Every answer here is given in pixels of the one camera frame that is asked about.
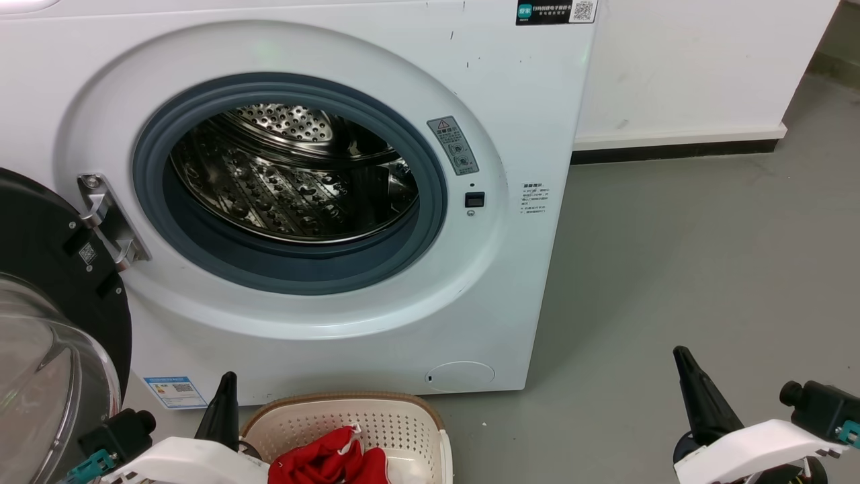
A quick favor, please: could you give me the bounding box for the black round glass door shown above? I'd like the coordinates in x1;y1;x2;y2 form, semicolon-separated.
0;167;134;484

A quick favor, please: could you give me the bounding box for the metal door hinge bracket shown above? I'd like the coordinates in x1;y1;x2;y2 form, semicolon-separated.
77;173;153;272

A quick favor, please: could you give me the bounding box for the grey rubber door gasket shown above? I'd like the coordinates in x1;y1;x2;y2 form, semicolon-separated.
132;72;449;296

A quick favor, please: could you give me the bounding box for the round filter cover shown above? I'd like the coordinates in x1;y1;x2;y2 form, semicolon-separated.
425;361;497;395

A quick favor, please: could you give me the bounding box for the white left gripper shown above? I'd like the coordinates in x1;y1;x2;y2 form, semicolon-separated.
101;371;270;484

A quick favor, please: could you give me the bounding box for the white front-load washing machine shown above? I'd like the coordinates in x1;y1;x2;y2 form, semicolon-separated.
0;0;599;411

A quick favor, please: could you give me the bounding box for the plain red garment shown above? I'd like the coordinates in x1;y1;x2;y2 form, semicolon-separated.
268;424;369;484

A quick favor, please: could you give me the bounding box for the perforated steel drum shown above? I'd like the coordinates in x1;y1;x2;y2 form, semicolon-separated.
169;103;421;245

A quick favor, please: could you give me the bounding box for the grey warning sticker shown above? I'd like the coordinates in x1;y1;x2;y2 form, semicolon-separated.
427;116;480;177

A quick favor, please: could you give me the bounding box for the black sticker with QR code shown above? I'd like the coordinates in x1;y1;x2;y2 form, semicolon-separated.
515;0;599;27

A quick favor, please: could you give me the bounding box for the small printed text label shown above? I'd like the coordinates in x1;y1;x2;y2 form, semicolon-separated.
519;181;552;216

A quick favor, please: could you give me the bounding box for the blue energy label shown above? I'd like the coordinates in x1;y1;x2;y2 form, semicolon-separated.
142;376;209;411

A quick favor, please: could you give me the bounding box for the black and white baseboard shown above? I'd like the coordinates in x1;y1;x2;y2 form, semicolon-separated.
571;123;788;166

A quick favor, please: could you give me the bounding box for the cream perforated laundry basket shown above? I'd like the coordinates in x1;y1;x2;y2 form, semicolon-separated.
239;393;454;484

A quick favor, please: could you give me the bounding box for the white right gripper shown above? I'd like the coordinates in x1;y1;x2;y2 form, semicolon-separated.
673;346;851;484

